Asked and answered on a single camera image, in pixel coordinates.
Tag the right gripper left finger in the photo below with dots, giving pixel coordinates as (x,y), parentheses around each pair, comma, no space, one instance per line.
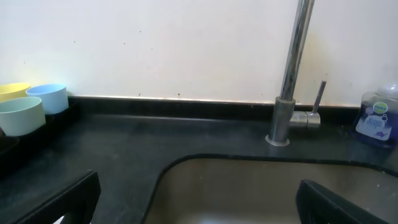
(77,196)

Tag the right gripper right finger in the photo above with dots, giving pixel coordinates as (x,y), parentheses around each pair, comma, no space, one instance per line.
(320,208)

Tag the black tray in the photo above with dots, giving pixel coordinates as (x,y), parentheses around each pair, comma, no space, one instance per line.
(59,124)

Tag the steel sink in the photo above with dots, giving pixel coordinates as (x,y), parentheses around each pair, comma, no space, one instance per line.
(233,193)

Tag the light green cup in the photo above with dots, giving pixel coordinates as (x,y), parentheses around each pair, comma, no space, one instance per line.
(21,121)

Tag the steel tap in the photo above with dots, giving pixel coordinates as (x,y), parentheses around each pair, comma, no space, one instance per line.
(281,121)

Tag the blue cup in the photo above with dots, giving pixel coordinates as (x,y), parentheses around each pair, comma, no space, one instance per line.
(53,100)

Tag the blue soap bottle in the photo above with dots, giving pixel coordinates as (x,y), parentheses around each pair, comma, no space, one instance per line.
(377,121)

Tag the yellow cup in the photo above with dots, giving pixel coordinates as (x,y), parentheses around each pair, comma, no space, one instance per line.
(12,91)

